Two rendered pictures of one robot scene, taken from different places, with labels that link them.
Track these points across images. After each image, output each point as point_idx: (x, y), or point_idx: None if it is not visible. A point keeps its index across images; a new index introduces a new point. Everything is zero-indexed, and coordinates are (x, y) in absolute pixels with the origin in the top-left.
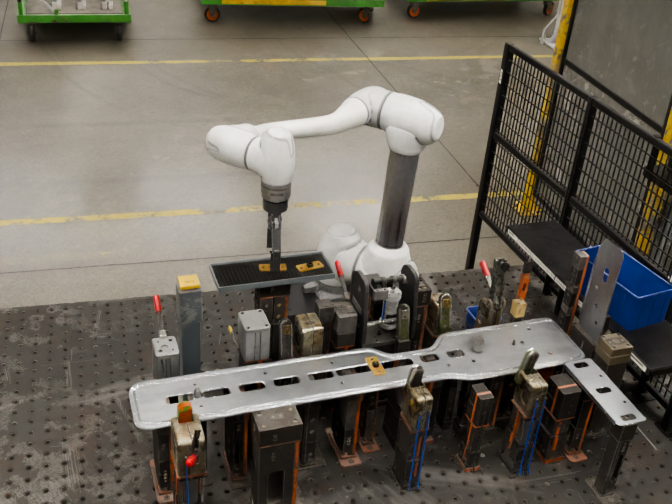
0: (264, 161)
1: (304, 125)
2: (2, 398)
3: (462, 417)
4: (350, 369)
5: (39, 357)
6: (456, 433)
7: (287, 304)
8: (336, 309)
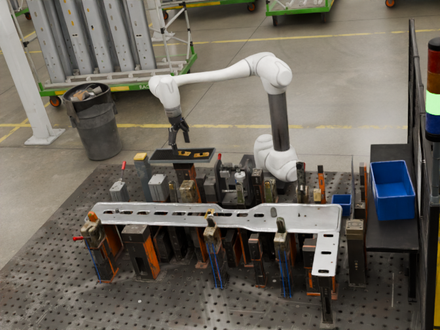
0: (159, 95)
1: (203, 75)
2: (86, 203)
3: (275, 256)
4: (198, 213)
5: None
6: (270, 265)
7: (190, 174)
8: (206, 180)
